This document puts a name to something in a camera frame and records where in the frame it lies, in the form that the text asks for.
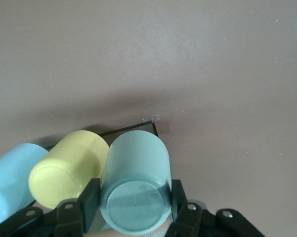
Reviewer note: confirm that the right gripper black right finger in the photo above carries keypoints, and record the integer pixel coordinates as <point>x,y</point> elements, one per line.
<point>180,212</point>

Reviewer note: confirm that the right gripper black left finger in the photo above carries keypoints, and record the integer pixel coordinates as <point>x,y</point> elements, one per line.
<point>89,205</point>

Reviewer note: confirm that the pale green plastic cup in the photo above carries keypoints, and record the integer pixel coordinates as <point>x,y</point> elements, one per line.
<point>136,177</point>

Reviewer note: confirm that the light blue plastic cup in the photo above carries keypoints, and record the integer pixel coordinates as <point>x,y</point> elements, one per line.
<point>10,177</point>

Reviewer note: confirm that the yellow plastic cup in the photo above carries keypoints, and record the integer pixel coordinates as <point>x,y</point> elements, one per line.
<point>69,168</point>

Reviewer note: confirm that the clear tape piece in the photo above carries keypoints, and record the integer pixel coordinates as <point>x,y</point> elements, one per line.
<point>150,118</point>

